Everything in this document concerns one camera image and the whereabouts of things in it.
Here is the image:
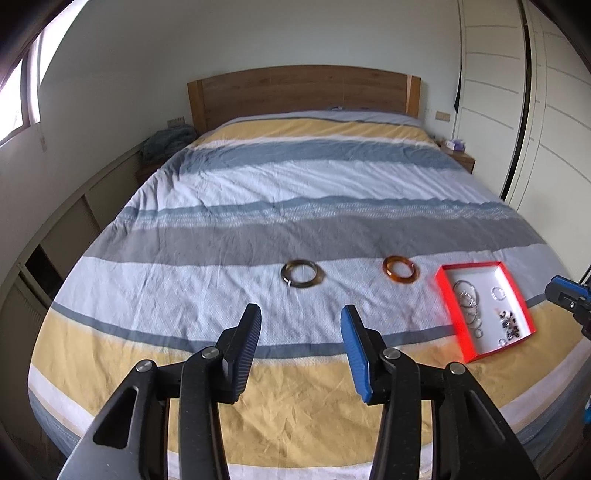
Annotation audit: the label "grey folded cloth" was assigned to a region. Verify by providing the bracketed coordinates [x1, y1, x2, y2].
[140, 126, 200, 164]

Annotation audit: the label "bed with striped cover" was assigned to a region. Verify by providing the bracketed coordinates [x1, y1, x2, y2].
[28, 108, 587, 480]

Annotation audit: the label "red shallow box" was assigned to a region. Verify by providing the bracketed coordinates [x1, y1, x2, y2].
[435, 261, 537, 364]

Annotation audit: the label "white wardrobe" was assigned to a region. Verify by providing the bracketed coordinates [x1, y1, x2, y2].
[455, 0, 591, 278]

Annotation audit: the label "small beads and rings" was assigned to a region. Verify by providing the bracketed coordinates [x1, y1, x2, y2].
[495, 310, 522, 341]

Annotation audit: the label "amber bangle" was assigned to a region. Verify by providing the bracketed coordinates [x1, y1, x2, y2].
[381, 255, 420, 284]

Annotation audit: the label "olive brown bangle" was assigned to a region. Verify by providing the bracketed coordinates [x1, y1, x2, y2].
[281, 259, 325, 289]

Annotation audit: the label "wooden headboard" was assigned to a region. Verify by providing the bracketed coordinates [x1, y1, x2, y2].
[187, 66, 422, 132]

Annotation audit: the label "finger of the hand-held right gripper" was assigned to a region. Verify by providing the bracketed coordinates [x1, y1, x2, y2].
[545, 285, 591, 324]
[553, 275, 591, 292]

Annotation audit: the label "wooden nightstand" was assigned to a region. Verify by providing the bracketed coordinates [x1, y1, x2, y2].
[436, 147, 476, 174]

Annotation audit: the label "window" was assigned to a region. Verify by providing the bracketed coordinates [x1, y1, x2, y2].
[0, 23, 61, 144]

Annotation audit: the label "low white cabinet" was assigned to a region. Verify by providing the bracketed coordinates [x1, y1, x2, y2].
[0, 138, 144, 370]

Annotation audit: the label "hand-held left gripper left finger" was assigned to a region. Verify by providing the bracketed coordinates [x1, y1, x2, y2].
[58, 303, 263, 480]

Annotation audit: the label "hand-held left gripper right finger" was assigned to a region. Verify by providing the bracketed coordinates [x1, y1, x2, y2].
[340, 305, 541, 480]

